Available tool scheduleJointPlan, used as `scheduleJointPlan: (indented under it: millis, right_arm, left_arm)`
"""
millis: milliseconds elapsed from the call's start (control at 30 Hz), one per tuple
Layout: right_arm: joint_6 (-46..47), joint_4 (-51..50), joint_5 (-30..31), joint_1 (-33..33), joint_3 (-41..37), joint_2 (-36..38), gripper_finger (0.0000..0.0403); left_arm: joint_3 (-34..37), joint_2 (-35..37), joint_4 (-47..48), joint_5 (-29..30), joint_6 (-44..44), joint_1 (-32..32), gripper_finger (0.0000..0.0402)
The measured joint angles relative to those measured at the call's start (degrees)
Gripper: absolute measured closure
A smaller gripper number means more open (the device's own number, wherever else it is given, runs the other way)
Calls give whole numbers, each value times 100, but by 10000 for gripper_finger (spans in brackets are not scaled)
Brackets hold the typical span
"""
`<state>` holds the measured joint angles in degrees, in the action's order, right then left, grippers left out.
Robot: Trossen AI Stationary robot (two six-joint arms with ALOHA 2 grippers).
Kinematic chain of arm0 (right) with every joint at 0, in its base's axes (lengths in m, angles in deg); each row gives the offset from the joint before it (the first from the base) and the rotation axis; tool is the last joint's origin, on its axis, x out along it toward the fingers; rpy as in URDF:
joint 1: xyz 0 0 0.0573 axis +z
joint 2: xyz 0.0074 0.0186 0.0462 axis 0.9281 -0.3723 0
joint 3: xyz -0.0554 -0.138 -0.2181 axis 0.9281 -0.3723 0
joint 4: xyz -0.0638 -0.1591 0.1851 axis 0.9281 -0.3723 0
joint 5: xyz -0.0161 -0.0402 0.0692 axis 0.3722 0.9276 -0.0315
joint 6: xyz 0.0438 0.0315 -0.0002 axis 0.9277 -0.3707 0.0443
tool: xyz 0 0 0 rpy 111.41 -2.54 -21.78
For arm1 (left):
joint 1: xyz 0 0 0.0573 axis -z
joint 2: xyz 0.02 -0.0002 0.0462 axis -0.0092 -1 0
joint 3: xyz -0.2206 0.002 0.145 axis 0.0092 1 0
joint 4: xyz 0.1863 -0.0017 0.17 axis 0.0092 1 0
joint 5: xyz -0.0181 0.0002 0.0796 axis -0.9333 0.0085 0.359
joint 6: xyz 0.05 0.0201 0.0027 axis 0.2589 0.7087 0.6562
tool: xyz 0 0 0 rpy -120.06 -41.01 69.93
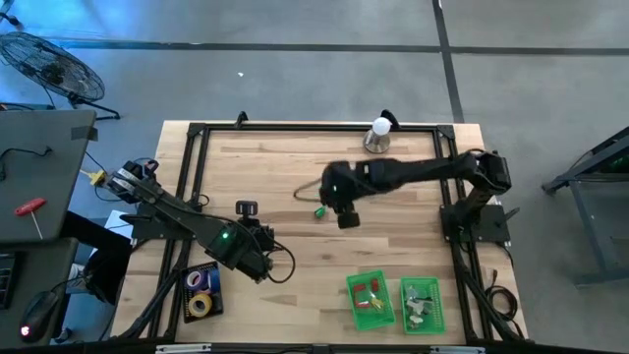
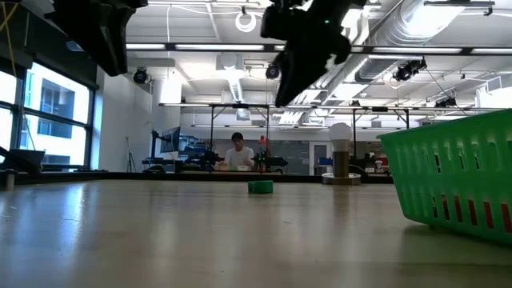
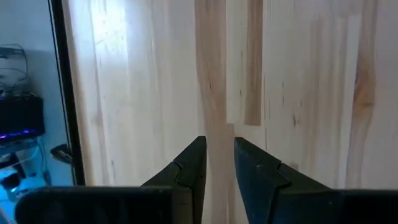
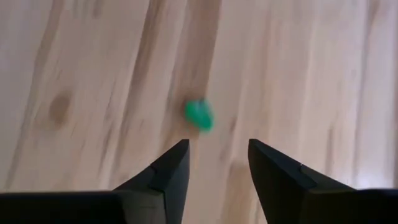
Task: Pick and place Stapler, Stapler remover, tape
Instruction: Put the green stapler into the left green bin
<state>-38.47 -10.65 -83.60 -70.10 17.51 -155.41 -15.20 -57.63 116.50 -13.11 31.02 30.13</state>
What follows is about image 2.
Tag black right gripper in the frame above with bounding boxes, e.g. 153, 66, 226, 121
274, 3, 353, 107

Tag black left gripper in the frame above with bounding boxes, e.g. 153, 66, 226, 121
44, 0, 149, 77

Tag green mini stapler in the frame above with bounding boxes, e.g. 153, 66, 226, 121
247, 180, 274, 195

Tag green plastic slotted basket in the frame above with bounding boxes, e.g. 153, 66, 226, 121
377, 108, 512, 246

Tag white bulb table lamp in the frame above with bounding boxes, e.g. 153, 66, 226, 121
322, 122, 362, 186

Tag large window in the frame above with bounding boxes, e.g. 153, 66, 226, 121
0, 59, 97, 171

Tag long ceiling light bar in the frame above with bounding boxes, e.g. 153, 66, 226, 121
124, 39, 503, 57

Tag person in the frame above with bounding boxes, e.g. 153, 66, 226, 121
222, 131, 257, 169

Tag thin tripod stand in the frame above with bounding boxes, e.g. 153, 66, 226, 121
125, 136, 138, 173

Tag black computer monitor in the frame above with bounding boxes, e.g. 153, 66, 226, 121
150, 126, 182, 161

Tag dark angled panel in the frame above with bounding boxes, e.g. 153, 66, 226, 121
0, 143, 46, 175

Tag small black ceiling fixture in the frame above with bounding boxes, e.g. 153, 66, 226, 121
434, 95, 459, 109

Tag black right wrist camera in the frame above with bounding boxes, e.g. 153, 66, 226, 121
260, 4, 297, 41

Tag workstation black frame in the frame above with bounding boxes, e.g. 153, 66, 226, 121
158, 102, 273, 174
318, 106, 411, 169

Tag white cable coil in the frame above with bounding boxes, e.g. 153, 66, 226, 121
234, 10, 257, 34

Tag yellow cord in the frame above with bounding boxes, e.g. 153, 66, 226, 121
0, 0, 21, 77

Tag silver ventilation duct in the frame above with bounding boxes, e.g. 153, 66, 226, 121
347, 0, 469, 83

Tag black ceiling camera rig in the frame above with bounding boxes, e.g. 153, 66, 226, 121
391, 58, 428, 83

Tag black aluminium table frame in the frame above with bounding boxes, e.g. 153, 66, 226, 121
0, 170, 395, 186

